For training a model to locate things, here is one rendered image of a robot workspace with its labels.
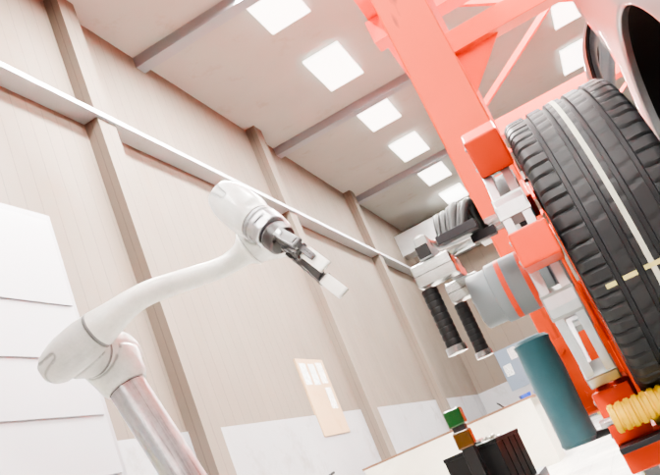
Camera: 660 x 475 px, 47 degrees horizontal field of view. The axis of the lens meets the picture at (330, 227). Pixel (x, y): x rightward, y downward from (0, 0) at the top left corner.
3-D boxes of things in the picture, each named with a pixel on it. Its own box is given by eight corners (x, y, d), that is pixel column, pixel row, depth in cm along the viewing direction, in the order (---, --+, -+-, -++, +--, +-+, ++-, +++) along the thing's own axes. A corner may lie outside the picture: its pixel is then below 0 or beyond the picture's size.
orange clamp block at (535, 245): (566, 257, 145) (562, 249, 137) (527, 275, 147) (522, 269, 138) (548, 225, 147) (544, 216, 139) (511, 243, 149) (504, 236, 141)
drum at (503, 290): (576, 288, 162) (545, 229, 167) (484, 330, 167) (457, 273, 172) (579, 293, 175) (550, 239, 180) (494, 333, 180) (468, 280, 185)
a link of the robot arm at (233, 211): (260, 194, 180) (285, 216, 191) (220, 166, 189) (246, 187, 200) (232, 232, 180) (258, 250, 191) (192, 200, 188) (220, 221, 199)
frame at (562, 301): (622, 377, 138) (488, 125, 155) (587, 392, 139) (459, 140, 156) (622, 376, 188) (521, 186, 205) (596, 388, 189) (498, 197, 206)
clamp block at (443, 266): (457, 270, 159) (446, 247, 161) (418, 289, 161) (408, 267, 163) (462, 273, 164) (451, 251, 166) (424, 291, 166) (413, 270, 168)
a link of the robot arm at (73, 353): (71, 307, 189) (101, 312, 201) (17, 353, 190) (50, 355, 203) (96, 350, 184) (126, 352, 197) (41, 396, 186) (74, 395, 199)
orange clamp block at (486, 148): (515, 163, 160) (495, 126, 158) (481, 181, 162) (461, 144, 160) (510, 154, 167) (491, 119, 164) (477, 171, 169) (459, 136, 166)
